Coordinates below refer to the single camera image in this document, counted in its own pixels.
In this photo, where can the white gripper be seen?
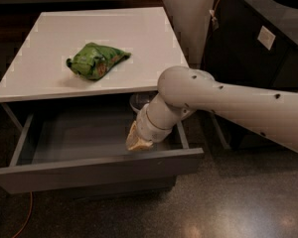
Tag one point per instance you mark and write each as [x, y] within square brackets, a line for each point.
[147, 127]

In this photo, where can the grey top drawer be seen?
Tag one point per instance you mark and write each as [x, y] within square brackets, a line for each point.
[81, 144]

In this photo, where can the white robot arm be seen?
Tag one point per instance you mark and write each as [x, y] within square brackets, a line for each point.
[271, 114]

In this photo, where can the clear bowl in drawer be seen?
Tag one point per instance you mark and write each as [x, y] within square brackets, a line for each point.
[139, 99]

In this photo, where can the white-topped grey drawer cabinet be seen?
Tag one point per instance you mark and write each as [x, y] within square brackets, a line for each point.
[38, 74]

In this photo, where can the green snack bag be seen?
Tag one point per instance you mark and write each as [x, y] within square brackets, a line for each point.
[94, 61]

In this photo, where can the black bin cabinet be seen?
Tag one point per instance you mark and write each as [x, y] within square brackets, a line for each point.
[234, 55]

